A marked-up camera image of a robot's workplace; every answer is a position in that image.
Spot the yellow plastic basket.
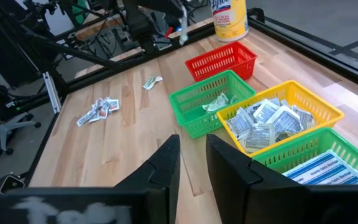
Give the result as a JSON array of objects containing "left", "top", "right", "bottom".
[{"left": 216, "top": 80, "right": 345, "bottom": 158}]

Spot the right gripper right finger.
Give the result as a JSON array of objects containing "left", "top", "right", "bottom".
[{"left": 206, "top": 134, "right": 310, "bottom": 224}]

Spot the Lysol wipes canister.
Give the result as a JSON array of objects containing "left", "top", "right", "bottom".
[{"left": 209, "top": 0, "right": 249, "bottom": 43}]

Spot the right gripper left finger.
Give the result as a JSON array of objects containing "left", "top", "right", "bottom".
[{"left": 113, "top": 134, "right": 181, "bottom": 224}]

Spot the red plastic basket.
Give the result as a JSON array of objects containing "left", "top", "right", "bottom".
[{"left": 185, "top": 41, "right": 258, "bottom": 82}]

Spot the black diagonal brace bar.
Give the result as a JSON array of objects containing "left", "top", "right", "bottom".
[{"left": 20, "top": 24, "right": 121, "bottom": 70}]

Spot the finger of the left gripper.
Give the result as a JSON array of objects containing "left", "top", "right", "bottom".
[
  {"left": 162, "top": 0, "right": 186, "bottom": 12},
  {"left": 154, "top": 6, "right": 185, "bottom": 19}
]

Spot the black rounded object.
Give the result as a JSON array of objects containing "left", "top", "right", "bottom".
[{"left": 0, "top": 174, "right": 27, "bottom": 200}]

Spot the green plastic basket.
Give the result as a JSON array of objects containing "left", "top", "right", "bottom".
[
  {"left": 252, "top": 127, "right": 358, "bottom": 185},
  {"left": 168, "top": 69, "right": 257, "bottom": 139}
]

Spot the blue striped bandage packet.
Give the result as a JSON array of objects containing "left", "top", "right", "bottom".
[{"left": 282, "top": 149, "right": 358, "bottom": 186}]

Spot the silver aluminium strut plate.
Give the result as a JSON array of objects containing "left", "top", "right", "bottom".
[{"left": 42, "top": 71, "right": 62, "bottom": 114}]

